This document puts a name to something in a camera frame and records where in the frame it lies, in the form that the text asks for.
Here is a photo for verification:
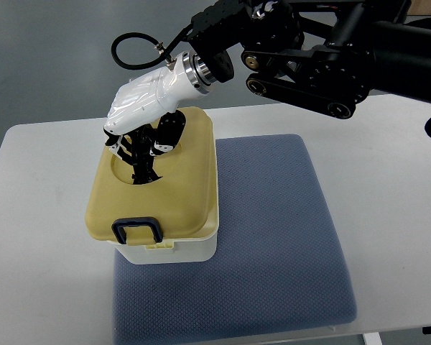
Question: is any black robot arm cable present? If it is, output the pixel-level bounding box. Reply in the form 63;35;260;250
111;28;195;70

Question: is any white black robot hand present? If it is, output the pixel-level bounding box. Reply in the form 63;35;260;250
103;50;216;165

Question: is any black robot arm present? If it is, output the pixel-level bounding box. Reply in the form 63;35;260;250
186;1;431;138

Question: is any front dark blue latch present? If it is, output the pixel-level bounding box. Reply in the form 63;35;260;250
111;217;164;245

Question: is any blue grey fabric mat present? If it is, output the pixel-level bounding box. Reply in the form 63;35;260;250
113;134;357;344

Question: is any white storage box base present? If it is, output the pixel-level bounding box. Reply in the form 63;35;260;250
110;206;219;265

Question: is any yellow storage box lid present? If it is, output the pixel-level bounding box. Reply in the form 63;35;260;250
85;107;218;243

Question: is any wooden box corner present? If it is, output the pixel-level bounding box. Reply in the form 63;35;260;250
408;0;431;16

